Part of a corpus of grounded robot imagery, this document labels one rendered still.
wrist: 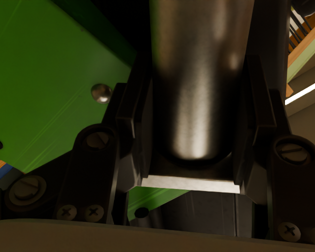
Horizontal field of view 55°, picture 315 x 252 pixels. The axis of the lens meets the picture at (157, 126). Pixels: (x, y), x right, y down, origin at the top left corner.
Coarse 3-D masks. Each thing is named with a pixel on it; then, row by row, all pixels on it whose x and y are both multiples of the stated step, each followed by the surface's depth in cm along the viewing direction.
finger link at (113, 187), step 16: (96, 128) 9; (112, 128) 9; (80, 144) 8; (96, 144) 8; (112, 144) 8; (80, 160) 8; (96, 160) 8; (112, 160) 8; (64, 176) 7; (80, 176) 7; (96, 176) 7; (112, 176) 7; (64, 192) 7; (80, 192) 7; (96, 192) 7; (112, 192) 7; (128, 192) 10; (64, 208) 7; (80, 208) 7; (96, 208) 7; (112, 208) 7
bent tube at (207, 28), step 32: (160, 0) 8; (192, 0) 7; (224, 0) 7; (160, 32) 8; (192, 32) 8; (224, 32) 8; (160, 64) 9; (192, 64) 9; (224, 64) 9; (160, 96) 10; (192, 96) 9; (224, 96) 10; (160, 128) 11; (192, 128) 10; (224, 128) 11; (160, 160) 12; (192, 160) 11; (224, 160) 12
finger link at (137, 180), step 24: (144, 72) 10; (120, 96) 11; (144, 96) 9; (120, 120) 9; (144, 120) 9; (120, 144) 9; (144, 144) 10; (48, 168) 8; (120, 168) 9; (144, 168) 10; (24, 192) 8; (48, 192) 8; (120, 192) 9; (24, 216) 8
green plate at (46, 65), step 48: (0, 0) 12; (48, 0) 12; (0, 48) 13; (48, 48) 13; (96, 48) 13; (0, 96) 15; (48, 96) 15; (0, 144) 18; (48, 144) 17; (144, 192) 19
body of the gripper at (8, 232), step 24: (0, 240) 6; (24, 240) 5; (48, 240) 5; (72, 240) 5; (96, 240) 5; (120, 240) 5; (144, 240) 5; (168, 240) 5; (192, 240) 5; (216, 240) 5; (240, 240) 5; (264, 240) 6
